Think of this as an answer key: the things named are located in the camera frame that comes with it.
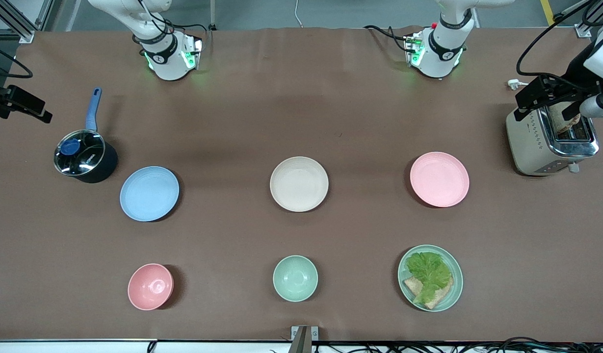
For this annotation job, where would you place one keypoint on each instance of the beige chrome toaster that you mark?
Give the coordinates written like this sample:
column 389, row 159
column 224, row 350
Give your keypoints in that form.
column 532, row 147

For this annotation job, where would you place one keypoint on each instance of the beige plate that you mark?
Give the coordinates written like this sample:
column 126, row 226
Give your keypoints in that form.
column 299, row 184

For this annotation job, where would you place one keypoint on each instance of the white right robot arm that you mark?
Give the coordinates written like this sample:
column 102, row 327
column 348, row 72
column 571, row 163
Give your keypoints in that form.
column 169, row 61

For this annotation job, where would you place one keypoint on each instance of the toast slice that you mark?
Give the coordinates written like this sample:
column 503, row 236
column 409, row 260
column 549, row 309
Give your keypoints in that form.
column 557, row 120

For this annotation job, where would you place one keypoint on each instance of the brown bread slice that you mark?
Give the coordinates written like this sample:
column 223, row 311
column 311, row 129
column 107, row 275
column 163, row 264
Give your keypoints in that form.
column 441, row 298

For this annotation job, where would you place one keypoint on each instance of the right base connector box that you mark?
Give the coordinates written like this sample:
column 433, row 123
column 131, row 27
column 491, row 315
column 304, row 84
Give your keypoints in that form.
column 192, row 53

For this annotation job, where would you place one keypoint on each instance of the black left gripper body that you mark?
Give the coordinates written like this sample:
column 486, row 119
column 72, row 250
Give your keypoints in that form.
column 576, row 74

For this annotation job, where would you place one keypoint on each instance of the green bowl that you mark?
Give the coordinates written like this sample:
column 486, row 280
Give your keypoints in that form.
column 295, row 278

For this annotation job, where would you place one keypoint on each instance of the aluminium frame profile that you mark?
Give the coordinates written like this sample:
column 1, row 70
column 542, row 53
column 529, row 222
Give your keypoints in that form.
column 14, row 19
column 583, row 17

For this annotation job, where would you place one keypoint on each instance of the thin metal pole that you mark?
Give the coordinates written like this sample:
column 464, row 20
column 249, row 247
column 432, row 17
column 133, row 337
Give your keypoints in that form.
column 212, row 14

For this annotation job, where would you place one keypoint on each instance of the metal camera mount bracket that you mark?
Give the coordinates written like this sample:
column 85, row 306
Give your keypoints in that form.
column 303, row 336

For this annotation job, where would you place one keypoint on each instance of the pink bowl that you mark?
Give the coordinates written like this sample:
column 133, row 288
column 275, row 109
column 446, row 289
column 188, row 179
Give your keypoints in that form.
column 150, row 287

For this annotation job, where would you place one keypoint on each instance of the glass lid with blue knob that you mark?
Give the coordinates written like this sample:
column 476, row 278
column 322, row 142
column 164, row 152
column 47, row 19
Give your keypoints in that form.
column 80, row 153

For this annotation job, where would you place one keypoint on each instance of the green plate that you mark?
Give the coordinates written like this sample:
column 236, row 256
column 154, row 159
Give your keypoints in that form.
column 456, row 289

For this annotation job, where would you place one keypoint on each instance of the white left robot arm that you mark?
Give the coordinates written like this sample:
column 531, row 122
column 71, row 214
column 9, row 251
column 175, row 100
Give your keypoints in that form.
column 441, row 54

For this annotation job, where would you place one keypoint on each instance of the light blue plate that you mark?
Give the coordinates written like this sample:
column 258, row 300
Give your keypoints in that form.
column 149, row 193

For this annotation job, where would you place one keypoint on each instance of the left base connector box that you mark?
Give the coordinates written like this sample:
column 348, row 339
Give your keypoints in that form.
column 414, row 49

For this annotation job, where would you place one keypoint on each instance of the base connector box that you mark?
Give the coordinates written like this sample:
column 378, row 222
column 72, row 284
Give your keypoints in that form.
column 414, row 49
column 192, row 53

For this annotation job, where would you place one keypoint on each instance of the pink plate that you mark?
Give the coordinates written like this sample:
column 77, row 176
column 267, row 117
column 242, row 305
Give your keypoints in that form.
column 439, row 179

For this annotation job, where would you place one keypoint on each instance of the green lettuce leaf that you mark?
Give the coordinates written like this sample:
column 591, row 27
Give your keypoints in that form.
column 429, row 272

